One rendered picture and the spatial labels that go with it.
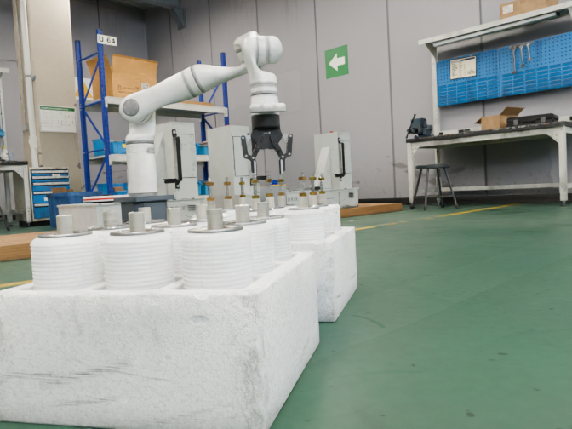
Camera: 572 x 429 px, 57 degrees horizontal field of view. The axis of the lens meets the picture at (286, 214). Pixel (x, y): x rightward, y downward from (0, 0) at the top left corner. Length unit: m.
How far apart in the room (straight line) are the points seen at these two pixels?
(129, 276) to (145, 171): 1.05
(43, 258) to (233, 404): 0.33
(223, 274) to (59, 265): 0.24
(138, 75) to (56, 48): 1.58
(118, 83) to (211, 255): 5.99
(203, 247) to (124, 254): 0.11
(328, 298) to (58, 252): 0.61
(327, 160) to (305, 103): 3.00
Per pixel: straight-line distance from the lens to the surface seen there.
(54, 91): 7.86
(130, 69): 6.75
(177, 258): 0.83
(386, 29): 7.20
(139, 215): 0.76
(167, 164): 3.78
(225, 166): 4.09
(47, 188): 6.80
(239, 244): 0.69
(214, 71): 1.72
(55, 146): 7.74
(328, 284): 1.17
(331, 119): 7.55
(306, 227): 1.20
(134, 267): 0.73
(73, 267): 0.79
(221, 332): 0.66
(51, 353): 0.79
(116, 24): 11.20
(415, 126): 5.81
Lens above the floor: 0.31
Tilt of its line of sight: 3 degrees down
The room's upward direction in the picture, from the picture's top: 3 degrees counter-clockwise
